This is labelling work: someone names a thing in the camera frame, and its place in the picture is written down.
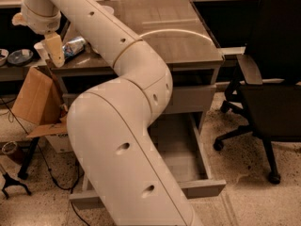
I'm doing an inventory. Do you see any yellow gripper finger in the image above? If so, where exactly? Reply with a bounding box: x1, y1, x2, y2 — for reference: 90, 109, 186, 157
43, 32, 65, 68
12, 12, 25, 25

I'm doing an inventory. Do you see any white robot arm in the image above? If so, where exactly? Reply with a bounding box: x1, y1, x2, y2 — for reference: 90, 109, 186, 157
21, 0, 203, 226

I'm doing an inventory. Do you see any grey drawer cabinet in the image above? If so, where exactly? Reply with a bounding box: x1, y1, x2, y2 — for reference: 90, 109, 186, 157
51, 0, 226, 143

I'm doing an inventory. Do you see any grey top drawer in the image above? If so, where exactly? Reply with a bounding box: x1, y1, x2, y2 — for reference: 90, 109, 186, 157
67, 80, 215, 125

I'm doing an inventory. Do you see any open grey middle drawer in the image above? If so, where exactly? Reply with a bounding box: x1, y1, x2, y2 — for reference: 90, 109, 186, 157
67, 113, 225, 213

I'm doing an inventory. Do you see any white paper cup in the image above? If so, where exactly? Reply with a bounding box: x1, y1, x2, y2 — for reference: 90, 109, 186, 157
34, 42, 49, 61

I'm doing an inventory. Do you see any small bowl at left edge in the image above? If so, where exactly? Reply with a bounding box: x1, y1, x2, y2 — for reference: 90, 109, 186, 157
0, 49, 8, 67

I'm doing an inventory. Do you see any dark plate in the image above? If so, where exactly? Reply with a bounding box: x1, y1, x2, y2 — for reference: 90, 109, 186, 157
8, 49, 34, 67

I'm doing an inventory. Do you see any white bowl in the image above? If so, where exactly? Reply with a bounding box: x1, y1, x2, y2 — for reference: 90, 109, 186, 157
103, 6, 114, 15

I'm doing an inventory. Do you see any brown cardboard box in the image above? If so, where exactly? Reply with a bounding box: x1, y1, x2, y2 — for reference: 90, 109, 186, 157
11, 66, 67, 138

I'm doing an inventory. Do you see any white printed cardboard box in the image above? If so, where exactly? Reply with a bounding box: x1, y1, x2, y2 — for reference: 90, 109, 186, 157
46, 133, 72, 153

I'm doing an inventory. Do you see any brown cup on floor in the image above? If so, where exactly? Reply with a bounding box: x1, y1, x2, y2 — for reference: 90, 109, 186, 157
2, 141, 24, 165

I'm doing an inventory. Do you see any black tripod stand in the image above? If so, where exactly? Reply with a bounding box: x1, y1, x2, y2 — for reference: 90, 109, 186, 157
0, 164, 31, 199

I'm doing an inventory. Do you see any black office chair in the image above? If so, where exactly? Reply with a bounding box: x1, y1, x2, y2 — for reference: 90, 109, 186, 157
214, 0, 301, 184

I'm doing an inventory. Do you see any black floor cable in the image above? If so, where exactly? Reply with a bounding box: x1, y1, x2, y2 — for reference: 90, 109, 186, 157
0, 96, 92, 226

